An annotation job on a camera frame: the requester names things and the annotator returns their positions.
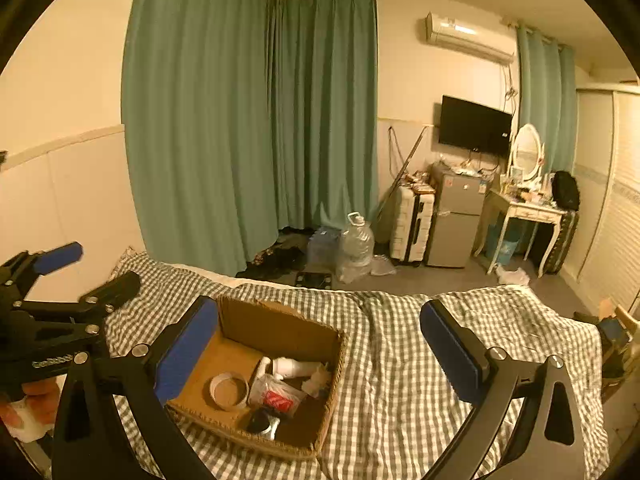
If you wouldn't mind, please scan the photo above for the white plastic bag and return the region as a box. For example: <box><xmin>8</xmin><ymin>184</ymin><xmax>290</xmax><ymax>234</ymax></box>
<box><xmin>495</xmin><ymin>266</ymin><xmax>530</xmax><ymax>286</ymax></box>

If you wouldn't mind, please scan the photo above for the wooden chair with clutter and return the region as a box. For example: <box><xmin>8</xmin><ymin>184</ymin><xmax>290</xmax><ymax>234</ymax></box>
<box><xmin>575</xmin><ymin>297</ymin><xmax>640</xmax><ymax>402</ymax></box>

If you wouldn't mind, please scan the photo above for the pack of water bottles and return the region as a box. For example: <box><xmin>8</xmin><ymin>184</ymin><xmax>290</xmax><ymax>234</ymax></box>
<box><xmin>307</xmin><ymin>227</ymin><xmax>344</xmax><ymax>267</ymax></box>

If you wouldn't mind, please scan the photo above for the black backpack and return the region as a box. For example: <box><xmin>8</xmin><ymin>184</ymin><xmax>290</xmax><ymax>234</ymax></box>
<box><xmin>550</xmin><ymin>170</ymin><xmax>581</xmax><ymax>211</ymax></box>

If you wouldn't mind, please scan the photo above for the narrow green curtain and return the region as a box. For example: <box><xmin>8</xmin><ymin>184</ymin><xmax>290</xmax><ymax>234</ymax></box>
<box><xmin>515</xmin><ymin>25</ymin><xmax>579</xmax><ymax>162</ymax></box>

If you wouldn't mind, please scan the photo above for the wooden broom stick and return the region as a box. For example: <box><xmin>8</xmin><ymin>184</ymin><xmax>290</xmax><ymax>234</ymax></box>
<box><xmin>375</xmin><ymin>126</ymin><xmax>431</xmax><ymax>222</ymax></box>

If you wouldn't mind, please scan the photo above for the small white bottle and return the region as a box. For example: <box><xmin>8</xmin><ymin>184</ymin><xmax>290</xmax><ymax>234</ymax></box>
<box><xmin>255</xmin><ymin>356</ymin><xmax>324</xmax><ymax>381</ymax></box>

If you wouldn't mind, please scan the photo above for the blue waste bin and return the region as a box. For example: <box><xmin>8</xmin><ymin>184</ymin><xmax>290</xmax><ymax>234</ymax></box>
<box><xmin>487</xmin><ymin>222</ymin><xmax>521</xmax><ymax>267</ymax></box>

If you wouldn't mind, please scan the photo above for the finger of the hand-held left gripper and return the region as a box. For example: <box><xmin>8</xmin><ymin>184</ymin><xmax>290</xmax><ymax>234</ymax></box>
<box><xmin>75</xmin><ymin>270</ymin><xmax>142</xmax><ymax>319</ymax></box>
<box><xmin>0</xmin><ymin>241</ymin><xmax>84</xmax><ymax>287</ymax></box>

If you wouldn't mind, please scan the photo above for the white oval mirror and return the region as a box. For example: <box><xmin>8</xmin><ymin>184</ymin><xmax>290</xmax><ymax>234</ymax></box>
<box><xmin>509</xmin><ymin>123</ymin><xmax>546</xmax><ymax>184</ymax></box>

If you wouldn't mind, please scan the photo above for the white dressing table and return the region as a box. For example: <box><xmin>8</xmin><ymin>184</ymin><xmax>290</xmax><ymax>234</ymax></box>
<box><xmin>472</xmin><ymin>187</ymin><xmax>569</xmax><ymax>277</ymax></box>

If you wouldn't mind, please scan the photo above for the pile of dark shoes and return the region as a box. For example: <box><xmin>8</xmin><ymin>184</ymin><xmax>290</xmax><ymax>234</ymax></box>
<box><xmin>235</xmin><ymin>227</ymin><xmax>309</xmax><ymax>279</ymax></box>

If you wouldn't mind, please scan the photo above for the white toy figure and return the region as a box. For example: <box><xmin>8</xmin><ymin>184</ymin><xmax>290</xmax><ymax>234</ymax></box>
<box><xmin>302</xmin><ymin>364</ymin><xmax>335</xmax><ymax>399</ymax></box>

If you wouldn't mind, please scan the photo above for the black tape roll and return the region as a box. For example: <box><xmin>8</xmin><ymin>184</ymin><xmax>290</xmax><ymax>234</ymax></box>
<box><xmin>246</xmin><ymin>410</ymin><xmax>280</xmax><ymax>441</ymax></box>

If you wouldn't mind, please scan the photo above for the silver small fridge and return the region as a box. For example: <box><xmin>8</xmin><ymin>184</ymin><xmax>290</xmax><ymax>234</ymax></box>
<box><xmin>425</xmin><ymin>162</ymin><xmax>489</xmax><ymax>269</ymax></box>

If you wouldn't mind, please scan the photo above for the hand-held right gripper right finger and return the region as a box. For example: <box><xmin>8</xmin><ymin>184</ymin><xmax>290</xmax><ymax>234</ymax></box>
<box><xmin>419</xmin><ymin>299</ymin><xmax>586</xmax><ymax>480</ymax></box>

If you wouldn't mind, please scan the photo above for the black wall television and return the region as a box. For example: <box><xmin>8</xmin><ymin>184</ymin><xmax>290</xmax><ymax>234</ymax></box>
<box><xmin>439</xmin><ymin>95</ymin><xmax>514</xmax><ymax>154</ymax></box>

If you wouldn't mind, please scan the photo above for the cardboard box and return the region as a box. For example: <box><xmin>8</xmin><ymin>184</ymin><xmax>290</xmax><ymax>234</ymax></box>
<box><xmin>165</xmin><ymin>295</ymin><xmax>349</xmax><ymax>462</ymax></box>

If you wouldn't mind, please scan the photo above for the black bathroom scale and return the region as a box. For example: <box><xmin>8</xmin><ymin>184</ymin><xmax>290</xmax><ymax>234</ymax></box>
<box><xmin>294</xmin><ymin>271</ymin><xmax>335</xmax><ymax>290</ymax></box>

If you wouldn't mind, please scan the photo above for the wide green curtain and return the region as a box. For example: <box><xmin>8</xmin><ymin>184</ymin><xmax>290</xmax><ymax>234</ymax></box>
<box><xmin>121</xmin><ymin>0</ymin><xmax>279</xmax><ymax>279</ymax></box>

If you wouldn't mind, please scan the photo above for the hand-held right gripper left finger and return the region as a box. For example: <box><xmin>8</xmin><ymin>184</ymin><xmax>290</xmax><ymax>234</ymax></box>
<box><xmin>51</xmin><ymin>295</ymin><xmax>221</xmax><ymax>480</ymax></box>

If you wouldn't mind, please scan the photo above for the white air conditioner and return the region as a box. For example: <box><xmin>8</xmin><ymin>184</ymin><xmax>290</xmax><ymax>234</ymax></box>
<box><xmin>425</xmin><ymin>10</ymin><xmax>516</xmax><ymax>65</ymax></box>

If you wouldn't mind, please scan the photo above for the white slatted wardrobe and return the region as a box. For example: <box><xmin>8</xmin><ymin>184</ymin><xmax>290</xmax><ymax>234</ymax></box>
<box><xmin>560</xmin><ymin>82</ymin><xmax>640</xmax><ymax>319</ymax></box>

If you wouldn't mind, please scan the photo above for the dark suitcase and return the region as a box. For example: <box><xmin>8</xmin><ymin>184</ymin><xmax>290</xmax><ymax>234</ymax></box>
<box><xmin>542</xmin><ymin>209</ymin><xmax>580</xmax><ymax>275</ymax></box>

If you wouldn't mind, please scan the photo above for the white tape roll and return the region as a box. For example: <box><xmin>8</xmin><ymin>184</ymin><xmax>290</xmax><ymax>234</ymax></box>
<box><xmin>209</xmin><ymin>371</ymin><xmax>250</xmax><ymax>411</ymax></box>

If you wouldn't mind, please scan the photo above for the person's left hand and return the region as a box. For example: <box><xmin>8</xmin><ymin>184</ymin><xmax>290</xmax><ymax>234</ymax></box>
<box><xmin>0</xmin><ymin>377</ymin><xmax>64</xmax><ymax>434</ymax></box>

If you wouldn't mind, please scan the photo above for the grey checked blanket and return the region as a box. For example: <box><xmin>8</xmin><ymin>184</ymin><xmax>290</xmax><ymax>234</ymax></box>
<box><xmin>102</xmin><ymin>250</ymin><xmax>609</xmax><ymax>480</ymax></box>

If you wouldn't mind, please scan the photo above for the white suitcase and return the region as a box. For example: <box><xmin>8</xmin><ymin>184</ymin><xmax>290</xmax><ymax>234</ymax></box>
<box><xmin>389</xmin><ymin>185</ymin><xmax>436</xmax><ymax>264</ymax></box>

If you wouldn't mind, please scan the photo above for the clear bag with red packet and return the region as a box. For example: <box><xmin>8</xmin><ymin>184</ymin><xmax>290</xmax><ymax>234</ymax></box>
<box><xmin>247</xmin><ymin>374</ymin><xmax>309</xmax><ymax>419</ymax></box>

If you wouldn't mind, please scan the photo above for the clear water jug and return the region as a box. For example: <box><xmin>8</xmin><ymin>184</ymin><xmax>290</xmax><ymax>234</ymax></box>
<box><xmin>337</xmin><ymin>211</ymin><xmax>375</xmax><ymax>284</ymax></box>

